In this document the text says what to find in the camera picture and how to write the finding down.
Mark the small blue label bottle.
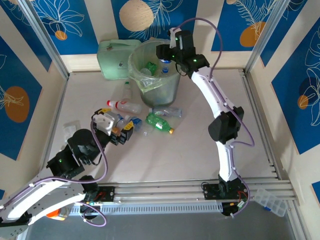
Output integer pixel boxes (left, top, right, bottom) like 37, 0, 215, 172
115, 113, 131, 131

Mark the blue label blue cap bottle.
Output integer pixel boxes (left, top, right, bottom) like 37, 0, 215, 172
158, 59, 173, 76

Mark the red cap white bottle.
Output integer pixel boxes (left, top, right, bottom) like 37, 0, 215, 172
106, 99, 143, 115

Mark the clear bottle with green cap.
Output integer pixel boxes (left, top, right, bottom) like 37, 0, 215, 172
121, 80, 134, 101

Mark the green bottle with yellow cap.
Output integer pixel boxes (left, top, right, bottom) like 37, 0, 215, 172
145, 112, 175, 135

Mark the clear bottle with purple label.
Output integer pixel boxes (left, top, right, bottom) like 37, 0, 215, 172
148, 106, 183, 118

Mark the yellow-green plastic bin liner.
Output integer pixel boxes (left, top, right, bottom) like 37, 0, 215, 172
127, 38, 188, 95

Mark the grey mesh waste bin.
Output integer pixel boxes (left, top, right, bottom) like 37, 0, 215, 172
128, 41, 186, 108

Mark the clear plastic packet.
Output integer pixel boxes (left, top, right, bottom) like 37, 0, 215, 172
62, 120, 82, 137

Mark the mint green zip bag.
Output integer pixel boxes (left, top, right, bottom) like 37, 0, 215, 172
96, 38, 142, 81

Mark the jar with orange lid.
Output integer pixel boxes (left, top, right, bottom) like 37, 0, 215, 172
46, 208, 70, 222

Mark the clear plastic organizer box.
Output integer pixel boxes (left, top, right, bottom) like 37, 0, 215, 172
254, 188, 288, 218

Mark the aluminium table side rail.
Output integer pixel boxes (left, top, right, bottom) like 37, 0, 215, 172
26, 77, 70, 187
241, 69, 300, 201

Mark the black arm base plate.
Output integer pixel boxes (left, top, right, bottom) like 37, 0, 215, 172
201, 183, 227, 201
91, 186, 116, 202

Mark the grey slotted cable duct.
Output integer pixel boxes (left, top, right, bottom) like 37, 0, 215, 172
68, 201, 224, 215

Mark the aluminium frame post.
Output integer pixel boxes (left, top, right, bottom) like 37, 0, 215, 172
18, 0, 71, 80
244, 0, 293, 75

